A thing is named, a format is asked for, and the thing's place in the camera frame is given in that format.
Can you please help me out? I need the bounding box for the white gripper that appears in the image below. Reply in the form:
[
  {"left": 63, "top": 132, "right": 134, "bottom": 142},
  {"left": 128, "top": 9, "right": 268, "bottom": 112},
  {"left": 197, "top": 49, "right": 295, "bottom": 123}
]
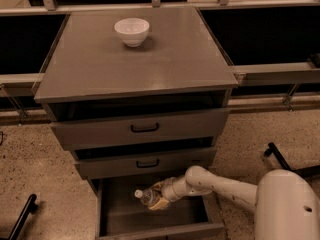
[{"left": 148, "top": 176, "right": 187, "bottom": 211}]

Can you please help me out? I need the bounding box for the clear plastic water bottle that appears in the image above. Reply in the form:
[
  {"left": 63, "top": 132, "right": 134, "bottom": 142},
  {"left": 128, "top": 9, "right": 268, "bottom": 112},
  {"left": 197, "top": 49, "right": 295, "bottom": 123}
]
[{"left": 134, "top": 188, "right": 161, "bottom": 207}]

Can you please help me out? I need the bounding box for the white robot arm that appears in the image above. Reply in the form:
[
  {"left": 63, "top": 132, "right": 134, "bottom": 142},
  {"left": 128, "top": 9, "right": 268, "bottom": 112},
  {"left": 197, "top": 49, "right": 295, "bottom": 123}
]
[{"left": 148, "top": 166, "right": 320, "bottom": 240}]

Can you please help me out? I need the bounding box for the grey middle drawer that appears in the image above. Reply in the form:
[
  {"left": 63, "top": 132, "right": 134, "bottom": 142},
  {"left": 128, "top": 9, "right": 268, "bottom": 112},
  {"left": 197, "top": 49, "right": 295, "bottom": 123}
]
[{"left": 75, "top": 147, "right": 216, "bottom": 179}]

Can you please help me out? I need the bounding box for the grey drawer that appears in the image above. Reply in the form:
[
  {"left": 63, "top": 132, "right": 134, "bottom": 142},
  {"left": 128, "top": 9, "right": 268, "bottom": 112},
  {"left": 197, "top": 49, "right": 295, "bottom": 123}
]
[
  {"left": 75, "top": 147, "right": 216, "bottom": 179},
  {"left": 51, "top": 108, "right": 229, "bottom": 151},
  {"left": 96, "top": 170, "right": 224, "bottom": 240}
]

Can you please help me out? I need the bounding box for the grey bottom drawer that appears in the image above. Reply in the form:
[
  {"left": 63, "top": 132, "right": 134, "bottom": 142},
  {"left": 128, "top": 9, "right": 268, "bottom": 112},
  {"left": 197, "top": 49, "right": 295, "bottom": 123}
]
[{"left": 96, "top": 170, "right": 224, "bottom": 240}]

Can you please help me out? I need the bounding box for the grey drawer cabinet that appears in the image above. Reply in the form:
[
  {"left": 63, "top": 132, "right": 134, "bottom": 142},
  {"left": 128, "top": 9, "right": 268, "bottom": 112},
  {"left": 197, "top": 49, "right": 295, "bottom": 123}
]
[{"left": 33, "top": 5, "right": 239, "bottom": 240}]

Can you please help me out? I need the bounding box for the grey top drawer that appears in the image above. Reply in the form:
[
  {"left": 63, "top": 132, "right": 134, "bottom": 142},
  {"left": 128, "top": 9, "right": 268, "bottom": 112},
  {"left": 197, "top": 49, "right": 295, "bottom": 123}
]
[{"left": 51, "top": 108, "right": 229, "bottom": 151}]

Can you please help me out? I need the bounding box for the black left base leg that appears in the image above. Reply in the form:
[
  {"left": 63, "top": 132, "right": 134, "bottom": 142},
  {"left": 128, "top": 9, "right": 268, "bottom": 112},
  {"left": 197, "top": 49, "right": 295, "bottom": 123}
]
[{"left": 6, "top": 194, "right": 38, "bottom": 240}]

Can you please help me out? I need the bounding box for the black base leg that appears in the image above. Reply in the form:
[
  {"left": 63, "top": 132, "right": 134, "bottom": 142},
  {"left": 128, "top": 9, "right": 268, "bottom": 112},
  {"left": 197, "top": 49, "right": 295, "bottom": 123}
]
[
  {"left": 6, "top": 194, "right": 38, "bottom": 240},
  {"left": 263, "top": 141, "right": 320, "bottom": 180}
]

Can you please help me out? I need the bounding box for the black right base leg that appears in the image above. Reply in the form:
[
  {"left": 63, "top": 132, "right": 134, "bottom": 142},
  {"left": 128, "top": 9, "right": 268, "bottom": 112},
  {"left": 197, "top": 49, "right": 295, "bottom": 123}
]
[{"left": 263, "top": 141, "right": 320, "bottom": 180}]

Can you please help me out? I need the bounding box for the white bowl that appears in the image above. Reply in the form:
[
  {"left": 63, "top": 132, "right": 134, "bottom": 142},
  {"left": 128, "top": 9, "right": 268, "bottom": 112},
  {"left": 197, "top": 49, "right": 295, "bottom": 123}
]
[{"left": 114, "top": 18, "right": 150, "bottom": 47}]

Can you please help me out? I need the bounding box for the metal railing frame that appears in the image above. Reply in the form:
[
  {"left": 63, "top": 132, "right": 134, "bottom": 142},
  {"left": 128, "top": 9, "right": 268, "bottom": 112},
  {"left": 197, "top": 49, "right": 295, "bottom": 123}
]
[{"left": 1, "top": 0, "right": 320, "bottom": 120}]

